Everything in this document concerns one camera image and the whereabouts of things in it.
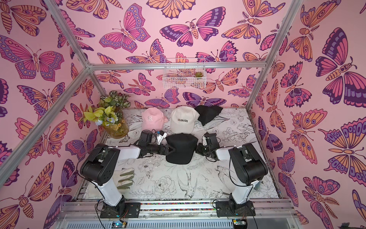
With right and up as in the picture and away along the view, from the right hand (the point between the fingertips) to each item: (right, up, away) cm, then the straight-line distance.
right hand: (196, 147), depth 97 cm
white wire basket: (-12, +52, +4) cm, 53 cm away
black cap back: (+10, +25, +13) cm, 30 cm away
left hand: (-15, 0, -5) cm, 16 cm away
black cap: (-7, +3, -7) cm, 10 cm away
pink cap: (-31, +20, +8) cm, 38 cm away
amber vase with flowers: (-54, +23, -10) cm, 59 cm away
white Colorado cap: (-9, +19, +6) cm, 22 cm away
